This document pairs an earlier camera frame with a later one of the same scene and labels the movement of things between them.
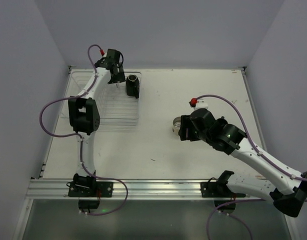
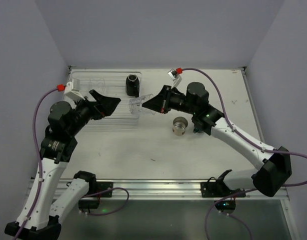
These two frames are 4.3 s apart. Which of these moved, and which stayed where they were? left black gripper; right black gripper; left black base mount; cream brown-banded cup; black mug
Moved: left black gripper; right black gripper
Stayed: left black base mount; cream brown-banded cup; black mug
